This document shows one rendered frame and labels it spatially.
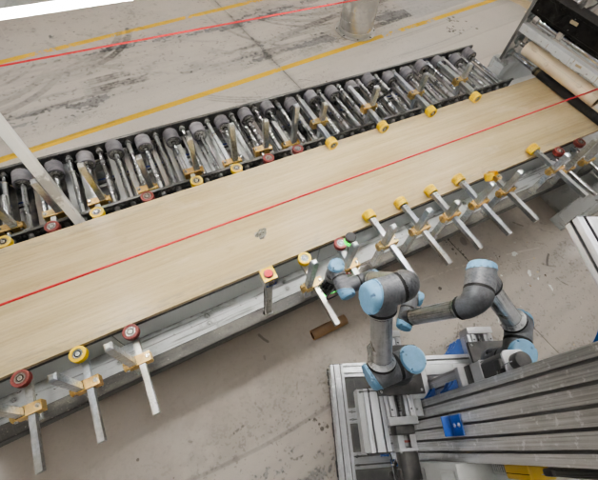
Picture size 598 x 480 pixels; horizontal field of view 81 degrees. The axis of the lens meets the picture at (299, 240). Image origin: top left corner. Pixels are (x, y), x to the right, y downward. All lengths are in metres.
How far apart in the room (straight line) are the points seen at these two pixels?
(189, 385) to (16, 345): 1.12
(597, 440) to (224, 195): 2.01
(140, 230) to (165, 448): 1.43
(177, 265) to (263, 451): 1.38
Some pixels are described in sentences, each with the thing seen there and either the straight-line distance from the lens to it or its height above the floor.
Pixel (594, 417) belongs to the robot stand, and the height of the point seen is 1.90.
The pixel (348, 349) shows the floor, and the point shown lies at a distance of 2.88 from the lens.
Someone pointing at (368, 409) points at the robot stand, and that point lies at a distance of 1.84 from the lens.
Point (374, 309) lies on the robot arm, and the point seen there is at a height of 1.59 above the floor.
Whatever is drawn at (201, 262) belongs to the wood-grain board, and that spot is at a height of 0.90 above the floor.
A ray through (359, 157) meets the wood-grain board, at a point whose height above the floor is 0.90.
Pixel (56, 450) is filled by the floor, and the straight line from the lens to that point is 3.04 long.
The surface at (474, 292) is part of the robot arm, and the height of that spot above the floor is 1.52.
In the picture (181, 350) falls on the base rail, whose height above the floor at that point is 0.70.
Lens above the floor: 2.73
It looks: 59 degrees down
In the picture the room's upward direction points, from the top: 9 degrees clockwise
